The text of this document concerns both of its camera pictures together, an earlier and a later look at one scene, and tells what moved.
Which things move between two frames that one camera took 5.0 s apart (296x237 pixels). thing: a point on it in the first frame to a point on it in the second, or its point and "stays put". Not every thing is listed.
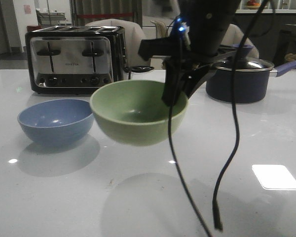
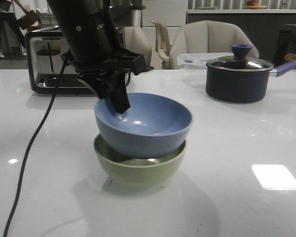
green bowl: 133,113 to 130,170
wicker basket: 291,57 stays put
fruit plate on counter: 253,4 stays put
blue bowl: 57,121 to 155,126
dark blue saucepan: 252,86 stays put
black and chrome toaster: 75,59 stays put
